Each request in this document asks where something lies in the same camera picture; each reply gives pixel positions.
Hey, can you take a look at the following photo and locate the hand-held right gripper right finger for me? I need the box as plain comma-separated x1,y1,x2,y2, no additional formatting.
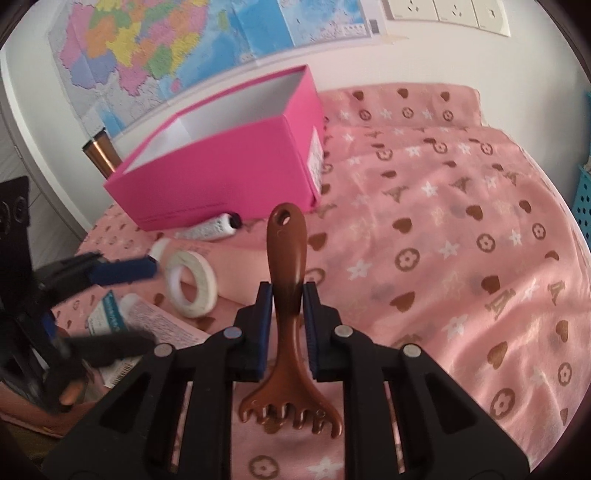
303,281,532,480

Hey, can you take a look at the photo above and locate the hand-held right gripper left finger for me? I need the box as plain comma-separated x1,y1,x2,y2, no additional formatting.
44,281,274,480

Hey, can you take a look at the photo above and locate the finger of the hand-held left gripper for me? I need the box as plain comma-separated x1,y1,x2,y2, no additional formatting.
60,330,160,370
34,251,160,301

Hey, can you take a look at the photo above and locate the teal and white medicine box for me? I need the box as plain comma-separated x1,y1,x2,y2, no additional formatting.
88,290,130,335

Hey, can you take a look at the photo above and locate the brown plastic massage comb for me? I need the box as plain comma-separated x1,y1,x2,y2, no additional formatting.
238,203,345,437

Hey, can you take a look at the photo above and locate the pink cardboard box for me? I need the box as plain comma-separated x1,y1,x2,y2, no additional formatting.
102,65,326,232

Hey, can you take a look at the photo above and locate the person's left hand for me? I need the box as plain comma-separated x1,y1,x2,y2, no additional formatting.
59,378,86,408

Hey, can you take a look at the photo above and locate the pink tube with white cap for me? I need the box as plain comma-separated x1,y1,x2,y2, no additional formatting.
104,293,211,388

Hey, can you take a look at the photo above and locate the white dotted bottle black cap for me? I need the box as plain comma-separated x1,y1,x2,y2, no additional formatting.
174,212,243,241

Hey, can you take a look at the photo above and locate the pink printed bedsheet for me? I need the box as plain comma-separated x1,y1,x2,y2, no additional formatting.
51,83,589,480

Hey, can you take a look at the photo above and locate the blue plastic basket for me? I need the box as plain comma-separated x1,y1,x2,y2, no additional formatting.
573,164,591,220

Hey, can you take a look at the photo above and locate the colourful wall map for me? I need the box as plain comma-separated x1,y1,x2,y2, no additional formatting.
48,0,382,134

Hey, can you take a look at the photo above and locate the white wall socket panel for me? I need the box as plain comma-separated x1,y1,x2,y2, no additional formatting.
385,0,511,38

